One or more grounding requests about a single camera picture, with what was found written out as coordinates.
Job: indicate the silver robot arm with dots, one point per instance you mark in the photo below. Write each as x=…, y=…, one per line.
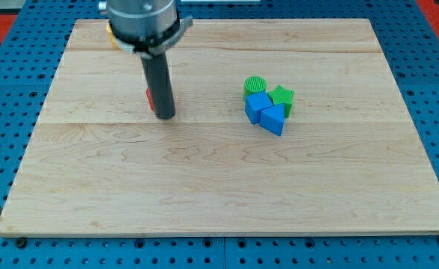
x=147, y=28

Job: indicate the blue triangle block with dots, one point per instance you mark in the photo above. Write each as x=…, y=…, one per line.
x=272, y=119

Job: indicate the green star block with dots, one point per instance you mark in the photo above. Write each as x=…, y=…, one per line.
x=282, y=95

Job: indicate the blue cube block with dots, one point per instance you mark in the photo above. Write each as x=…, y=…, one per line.
x=254, y=104

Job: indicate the green cylinder block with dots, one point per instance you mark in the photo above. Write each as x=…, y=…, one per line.
x=253, y=84

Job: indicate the red block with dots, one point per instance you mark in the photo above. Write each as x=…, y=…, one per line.
x=149, y=99

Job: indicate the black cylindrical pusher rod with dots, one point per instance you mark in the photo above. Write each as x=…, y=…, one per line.
x=156, y=71

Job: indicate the wooden board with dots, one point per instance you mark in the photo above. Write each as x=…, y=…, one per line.
x=349, y=161

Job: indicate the yellow block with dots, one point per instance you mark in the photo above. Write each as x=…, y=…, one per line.
x=111, y=36

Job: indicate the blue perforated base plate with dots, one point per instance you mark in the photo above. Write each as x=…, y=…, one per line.
x=29, y=56

